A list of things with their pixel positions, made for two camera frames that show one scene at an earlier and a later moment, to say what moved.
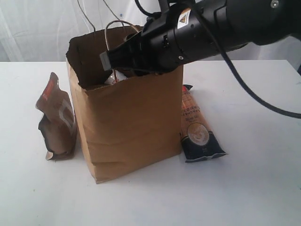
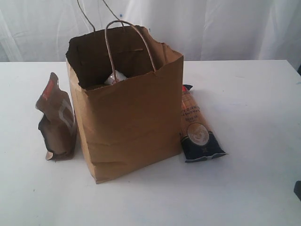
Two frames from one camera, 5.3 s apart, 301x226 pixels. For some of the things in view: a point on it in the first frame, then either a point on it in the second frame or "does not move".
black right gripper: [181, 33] -> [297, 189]
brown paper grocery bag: [124, 122] does not move
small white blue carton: [115, 76] does not move
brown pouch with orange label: [58, 121] does not move
